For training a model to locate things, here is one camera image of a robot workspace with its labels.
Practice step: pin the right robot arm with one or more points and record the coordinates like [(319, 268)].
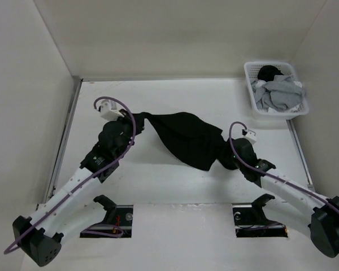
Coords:
[(315, 216)]

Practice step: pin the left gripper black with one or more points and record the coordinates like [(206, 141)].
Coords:
[(127, 119)]

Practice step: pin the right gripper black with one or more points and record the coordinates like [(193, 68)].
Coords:
[(229, 145)]

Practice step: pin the white garment in basket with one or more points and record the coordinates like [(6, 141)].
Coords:
[(298, 83)]

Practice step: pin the grey garment in basket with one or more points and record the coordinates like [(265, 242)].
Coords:
[(279, 93)]

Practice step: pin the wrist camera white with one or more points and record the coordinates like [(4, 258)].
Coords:
[(250, 135), (108, 110)]

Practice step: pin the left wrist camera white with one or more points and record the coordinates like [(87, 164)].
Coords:
[(108, 110)]

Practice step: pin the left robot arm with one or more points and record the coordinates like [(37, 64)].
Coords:
[(76, 207)]

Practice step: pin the black garment in basket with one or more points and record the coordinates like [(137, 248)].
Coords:
[(268, 72)]

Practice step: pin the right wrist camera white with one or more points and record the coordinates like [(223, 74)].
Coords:
[(250, 135)]

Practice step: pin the black tank top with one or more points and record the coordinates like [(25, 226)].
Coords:
[(191, 140)]

